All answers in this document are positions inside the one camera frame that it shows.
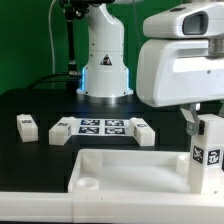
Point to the fiducial marker sheet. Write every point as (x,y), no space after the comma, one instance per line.
(101,127)

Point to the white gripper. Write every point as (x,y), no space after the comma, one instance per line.
(175,72)

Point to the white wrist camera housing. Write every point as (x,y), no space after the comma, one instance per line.
(191,20)

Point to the black camera stand pole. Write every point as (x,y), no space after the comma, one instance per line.
(73,9)

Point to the white front fence bar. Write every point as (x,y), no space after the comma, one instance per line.
(115,208)

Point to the white desk top tray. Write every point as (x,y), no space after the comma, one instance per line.
(155,176)

